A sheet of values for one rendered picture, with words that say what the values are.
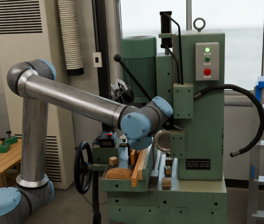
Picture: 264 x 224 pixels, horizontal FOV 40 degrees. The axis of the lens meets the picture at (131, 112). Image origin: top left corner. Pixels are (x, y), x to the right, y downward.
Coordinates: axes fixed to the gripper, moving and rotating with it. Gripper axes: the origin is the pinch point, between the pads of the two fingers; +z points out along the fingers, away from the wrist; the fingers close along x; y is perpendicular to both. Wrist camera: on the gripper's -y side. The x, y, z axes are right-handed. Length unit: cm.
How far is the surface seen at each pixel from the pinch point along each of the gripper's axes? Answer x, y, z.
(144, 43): -17.5, -4.1, 14.3
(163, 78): -14.0, -18.5, 3.3
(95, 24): 29, -67, 147
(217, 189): -4, -54, -42
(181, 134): -7.2, -28.7, -21.8
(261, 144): -27, -117, -4
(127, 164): 25.1, -31.2, -16.9
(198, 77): -28.7, -18.2, -9.7
